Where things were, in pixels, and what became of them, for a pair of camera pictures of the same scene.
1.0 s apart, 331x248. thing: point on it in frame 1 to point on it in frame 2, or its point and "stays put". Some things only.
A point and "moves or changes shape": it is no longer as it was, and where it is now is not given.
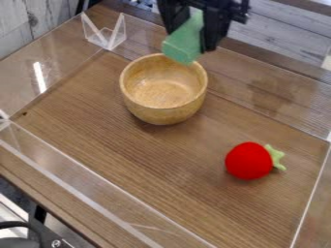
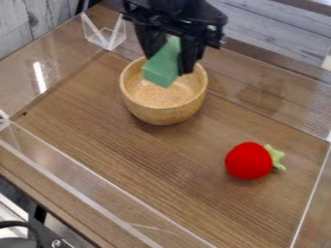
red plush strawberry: (252, 160) stays put
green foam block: (185, 43) moves or changes shape
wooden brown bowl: (164, 89) stays put
